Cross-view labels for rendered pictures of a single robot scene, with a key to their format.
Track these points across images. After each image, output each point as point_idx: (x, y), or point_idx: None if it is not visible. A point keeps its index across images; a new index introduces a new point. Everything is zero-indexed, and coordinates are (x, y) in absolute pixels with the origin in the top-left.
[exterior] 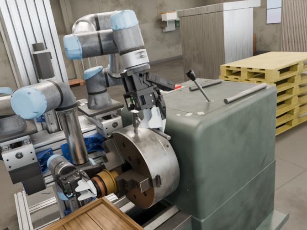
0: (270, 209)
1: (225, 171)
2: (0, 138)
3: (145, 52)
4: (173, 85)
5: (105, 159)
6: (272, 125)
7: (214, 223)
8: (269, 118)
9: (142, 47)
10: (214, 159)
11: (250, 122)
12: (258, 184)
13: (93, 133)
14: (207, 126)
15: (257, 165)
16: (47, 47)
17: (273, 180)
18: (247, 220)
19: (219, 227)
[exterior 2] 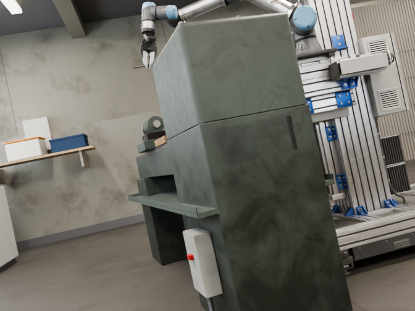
0: (211, 200)
1: (166, 107)
2: None
3: (144, 22)
4: (147, 38)
5: None
6: (183, 73)
7: (171, 150)
8: (180, 64)
9: (142, 21)
10: (160, 92)
11: (168, 66)
12: (190, 144)
13: None
14: (153, 65)
15: (184, 118)
16: (296, 1)
17: (204, 157)
18: (191, 180)
19: (175, 159)
